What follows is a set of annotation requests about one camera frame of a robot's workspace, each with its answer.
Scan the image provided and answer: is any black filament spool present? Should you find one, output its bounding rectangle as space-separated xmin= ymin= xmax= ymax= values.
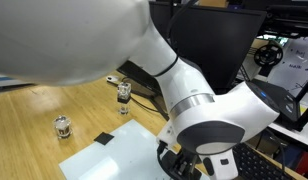
xmin=254 ymin=43 xmax=283 ymax=67

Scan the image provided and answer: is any square clear acrylic pepper mill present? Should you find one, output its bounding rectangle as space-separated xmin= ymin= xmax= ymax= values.
xmin=117 ymin=82 xmax=131 ymax=115

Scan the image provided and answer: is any round clear acrylic salt shaker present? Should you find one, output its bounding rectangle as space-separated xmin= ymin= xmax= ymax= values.
xmin=53 ymin=115 xmax=72 ymax=139

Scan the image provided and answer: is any white cable grommet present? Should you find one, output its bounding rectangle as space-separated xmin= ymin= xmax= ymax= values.
xmin=106 ymin=75 xmax=119 ymax=82

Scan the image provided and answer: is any white whiteboard sheet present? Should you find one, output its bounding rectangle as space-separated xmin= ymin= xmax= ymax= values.
xmin=59 ymin=120 xmax=172 ymax=180

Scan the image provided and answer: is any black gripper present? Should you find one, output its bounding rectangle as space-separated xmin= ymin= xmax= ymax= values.
xmin=159 ymin=150 xmax=202 ymax=180

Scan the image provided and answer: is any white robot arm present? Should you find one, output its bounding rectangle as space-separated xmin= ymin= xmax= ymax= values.
xmin=0 ymin=0 xmax=279 ymax=180

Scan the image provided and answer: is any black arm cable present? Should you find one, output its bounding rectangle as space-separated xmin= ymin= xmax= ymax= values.
xmin=153 ymin=0 xmax=198 ymax=78

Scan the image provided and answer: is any black monitor stand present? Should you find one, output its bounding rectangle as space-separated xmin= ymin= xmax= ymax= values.
xmin=117 ymin=61 xmax=169 ymax=120

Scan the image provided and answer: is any black tape square top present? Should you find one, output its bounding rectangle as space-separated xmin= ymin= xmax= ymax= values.
xmin=94 ymin=132 xmax=114 ymax=145

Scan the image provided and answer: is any black keyboard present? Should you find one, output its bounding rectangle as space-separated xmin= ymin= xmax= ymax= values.
xmin=232 ymin=144 xmax=294 ymax=180

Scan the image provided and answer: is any large black monitor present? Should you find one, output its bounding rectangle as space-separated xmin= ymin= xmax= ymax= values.
xmin=150 ymin=2 xmax=266 ymax=94

